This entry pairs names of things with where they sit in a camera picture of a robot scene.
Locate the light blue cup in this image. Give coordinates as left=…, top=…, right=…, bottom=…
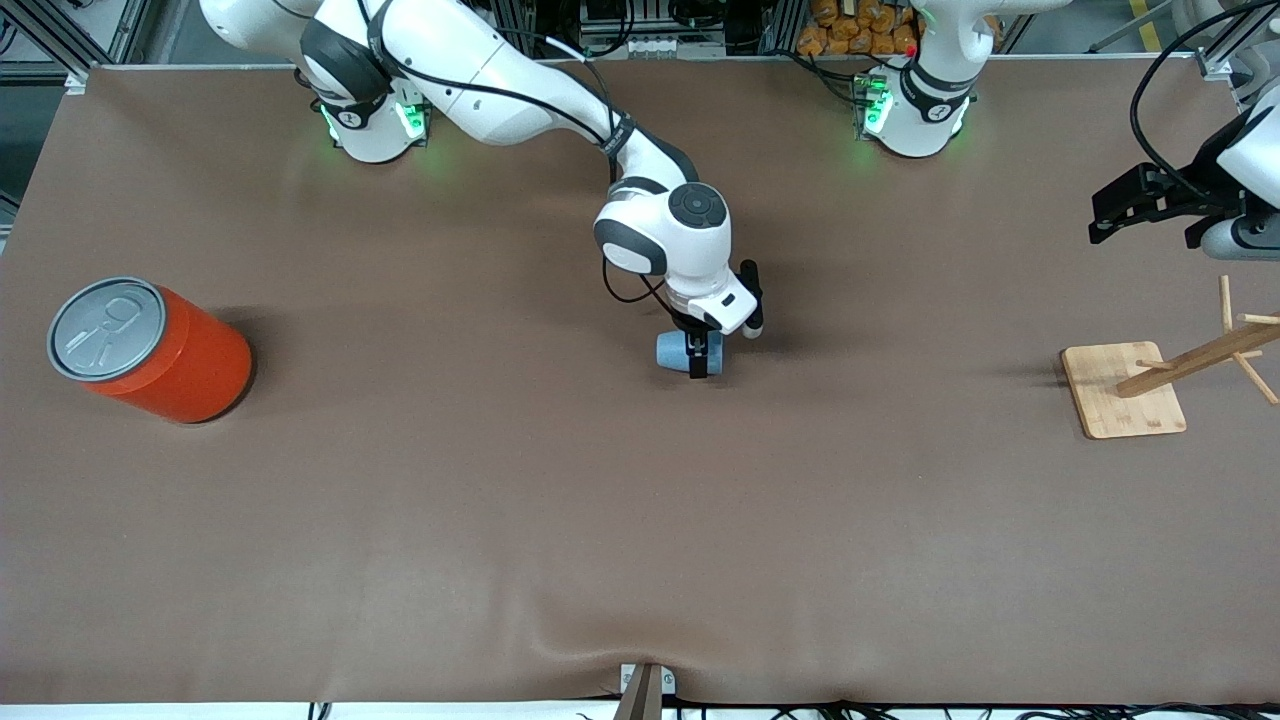
left=655, top=330, right=724, bottom=378

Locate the brown table mat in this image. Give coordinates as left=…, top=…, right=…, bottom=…
left=0, top=55, right=1280, bottom=706

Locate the wooden mug rack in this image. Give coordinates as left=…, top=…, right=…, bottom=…
left=1060, top=275, right=1280, bottom=441

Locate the grey control box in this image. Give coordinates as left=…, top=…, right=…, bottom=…
left=578, top=0, right=729, bottom=59

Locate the orange packets pile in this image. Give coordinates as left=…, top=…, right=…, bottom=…
left=797, top=0, right=921, bottom=58

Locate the red can grey lid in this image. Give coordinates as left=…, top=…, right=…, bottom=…
left=46, top=277, right=255, bottom=425

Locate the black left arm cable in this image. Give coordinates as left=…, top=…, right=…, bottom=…
left=1130, top=0, right=1280, bottom=206

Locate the silver metal mount bracket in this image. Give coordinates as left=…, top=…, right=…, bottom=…
left=620, top=663, right=677, bottom=698

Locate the aluminium frame profile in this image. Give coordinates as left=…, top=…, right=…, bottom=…
left=495, top=0, right=538, bottom=59
left=0, top=0, right=151, bottom=83

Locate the brown camera pole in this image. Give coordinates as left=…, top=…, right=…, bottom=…
left=613, top=665, right=663, bottom=720

